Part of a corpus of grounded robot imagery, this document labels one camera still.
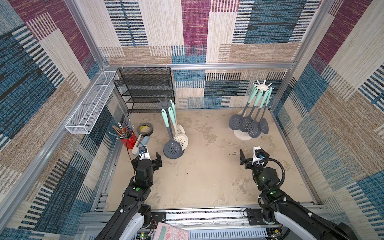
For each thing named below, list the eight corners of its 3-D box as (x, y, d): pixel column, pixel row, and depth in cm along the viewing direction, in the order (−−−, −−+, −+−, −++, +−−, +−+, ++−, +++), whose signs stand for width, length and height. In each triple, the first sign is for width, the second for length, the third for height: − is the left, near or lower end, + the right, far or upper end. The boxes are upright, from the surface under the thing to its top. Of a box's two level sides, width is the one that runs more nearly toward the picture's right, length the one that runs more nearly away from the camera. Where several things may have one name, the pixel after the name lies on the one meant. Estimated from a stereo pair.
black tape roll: (136, 136, 108) (135, 134, 106) (140, 124, 115) (139, 122, 113) (152, 136, 107) (151, 134, 106) (154, 124, 114) (153, 122, 113)
